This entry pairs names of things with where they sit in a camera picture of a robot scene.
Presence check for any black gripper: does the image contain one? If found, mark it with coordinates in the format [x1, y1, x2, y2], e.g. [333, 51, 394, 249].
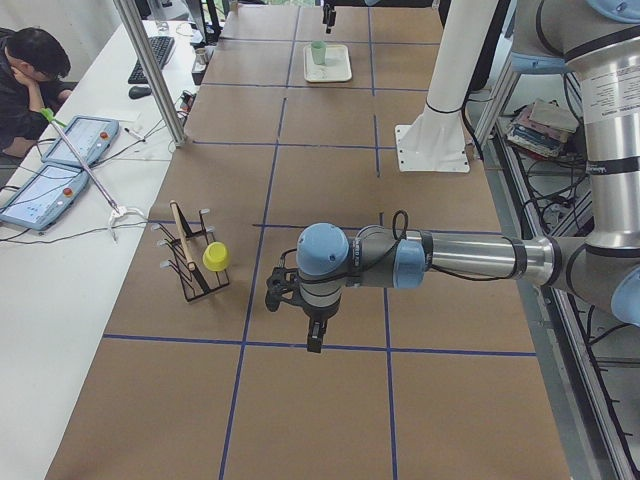
[303, 307, 336, 353]
[322, 0, 336, 33]

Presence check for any pale green plastic cup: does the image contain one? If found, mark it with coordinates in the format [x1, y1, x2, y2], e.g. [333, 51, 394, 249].
[310, 40, 326, 65]

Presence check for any cream bear print tray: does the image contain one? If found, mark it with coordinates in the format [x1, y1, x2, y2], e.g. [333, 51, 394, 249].
[303, 44, 352, 83]

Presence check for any yellow plastic cup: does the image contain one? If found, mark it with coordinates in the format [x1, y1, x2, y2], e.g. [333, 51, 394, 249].
[202, 241, 230, 272]

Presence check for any metal cup on desk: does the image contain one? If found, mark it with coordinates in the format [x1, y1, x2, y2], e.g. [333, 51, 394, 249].
[192, 48, 209, 74]

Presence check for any black keyboard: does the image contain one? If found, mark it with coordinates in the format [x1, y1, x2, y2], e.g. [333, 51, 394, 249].
[127, 35, 177, 85]

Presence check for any black computer mouse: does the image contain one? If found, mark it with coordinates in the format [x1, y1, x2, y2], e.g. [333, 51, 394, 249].
[128, 85, 152, 100]

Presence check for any reacher grabber stick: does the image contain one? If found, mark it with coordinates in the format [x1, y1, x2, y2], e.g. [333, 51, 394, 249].
[40, 108, 148, 241]

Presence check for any stack of books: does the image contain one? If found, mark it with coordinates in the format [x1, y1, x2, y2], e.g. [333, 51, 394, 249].
[505, 99, 580, 158]

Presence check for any upper teach pendant tablet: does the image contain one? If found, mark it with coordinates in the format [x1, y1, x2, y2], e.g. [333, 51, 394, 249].
[42, 115, 119, 167]

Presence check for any teach pendant tablet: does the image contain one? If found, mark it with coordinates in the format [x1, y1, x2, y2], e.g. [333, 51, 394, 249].
[42, 115, 119, 167]
[1, 162, 89, 231]

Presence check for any lower teach pendant tablet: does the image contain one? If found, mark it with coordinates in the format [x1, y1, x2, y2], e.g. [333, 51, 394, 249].
[1, 162, 89, 231]

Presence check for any seated person in black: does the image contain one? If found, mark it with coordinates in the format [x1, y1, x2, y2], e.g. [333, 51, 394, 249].
[1, 27, 72, 158]

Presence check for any black wire cup rack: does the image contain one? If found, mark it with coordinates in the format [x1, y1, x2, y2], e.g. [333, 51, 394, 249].
[151, 200, 231, 303]

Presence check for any aluminium frame post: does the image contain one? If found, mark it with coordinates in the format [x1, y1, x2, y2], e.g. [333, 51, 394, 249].
[114, 0, 186, 148]

